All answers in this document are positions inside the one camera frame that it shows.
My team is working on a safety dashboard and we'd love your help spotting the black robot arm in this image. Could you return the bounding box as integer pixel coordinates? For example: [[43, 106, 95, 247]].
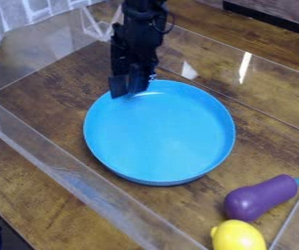
[[107, 0, 169, 99]]

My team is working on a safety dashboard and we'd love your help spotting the small black tab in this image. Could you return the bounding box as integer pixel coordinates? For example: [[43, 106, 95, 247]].
[[107, 75, 127, 99]]

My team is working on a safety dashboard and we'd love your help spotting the purple toy eggplant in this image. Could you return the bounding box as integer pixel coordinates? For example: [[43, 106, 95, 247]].
[[222, 174, 299, 222]]

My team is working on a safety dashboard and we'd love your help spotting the clear acrylic enclosure wall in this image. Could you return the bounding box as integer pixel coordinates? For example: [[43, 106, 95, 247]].
[[0, 3, 299, 250]]

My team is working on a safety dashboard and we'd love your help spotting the blue round plate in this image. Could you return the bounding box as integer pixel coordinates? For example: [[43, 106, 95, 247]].
[[83, 80, 235, 187]]

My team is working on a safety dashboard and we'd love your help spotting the white patterned curtain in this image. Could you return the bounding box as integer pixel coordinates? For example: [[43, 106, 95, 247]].
[[0, 0, 109, 59]]

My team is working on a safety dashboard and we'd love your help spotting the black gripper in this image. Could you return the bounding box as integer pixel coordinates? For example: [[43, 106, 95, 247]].
[[109, 13, 166, 96]]

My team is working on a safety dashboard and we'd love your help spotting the yellow toy lemon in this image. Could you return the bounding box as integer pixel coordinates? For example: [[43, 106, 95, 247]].
[[209, 220, 268, 250]]

